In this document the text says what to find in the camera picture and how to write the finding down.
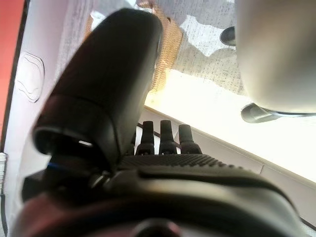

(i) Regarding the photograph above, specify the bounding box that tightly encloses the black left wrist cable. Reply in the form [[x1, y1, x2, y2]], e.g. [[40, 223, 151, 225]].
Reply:
[[0, 194, 9, 234]]

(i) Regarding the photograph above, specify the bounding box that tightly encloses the silver robot right leg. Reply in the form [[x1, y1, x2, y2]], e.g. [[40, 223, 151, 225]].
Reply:
[[219, 26, 237, 46]]

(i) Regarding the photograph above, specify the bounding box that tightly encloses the wicker laundry basket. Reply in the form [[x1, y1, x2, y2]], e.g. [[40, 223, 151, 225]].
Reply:
[[135, 0, 184, 95]]

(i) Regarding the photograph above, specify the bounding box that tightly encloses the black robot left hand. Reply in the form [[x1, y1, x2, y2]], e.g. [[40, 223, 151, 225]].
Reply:
[[9, 8, 306, 237]]

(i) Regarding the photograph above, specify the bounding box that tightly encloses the silver robot left leg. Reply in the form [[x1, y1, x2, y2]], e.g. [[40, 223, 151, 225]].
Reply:
[[234, 0, 316, 124]]

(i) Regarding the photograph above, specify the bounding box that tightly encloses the silver robot leg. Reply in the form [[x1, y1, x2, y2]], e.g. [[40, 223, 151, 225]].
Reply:
[[234, 0, 316, 124], [219, 26, 237, 46]]

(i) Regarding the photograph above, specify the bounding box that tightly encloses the black baseboard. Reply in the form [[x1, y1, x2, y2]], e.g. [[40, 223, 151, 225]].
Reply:
[[0, 0, 31, 150]]

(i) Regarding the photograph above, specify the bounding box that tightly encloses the white curtain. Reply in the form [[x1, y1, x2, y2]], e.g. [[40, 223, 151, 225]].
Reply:
[[0, 152, 7, 188]]

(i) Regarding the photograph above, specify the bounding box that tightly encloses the grey striped rug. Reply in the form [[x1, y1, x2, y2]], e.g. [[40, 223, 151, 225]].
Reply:
[[59, 0, 247, 97]]

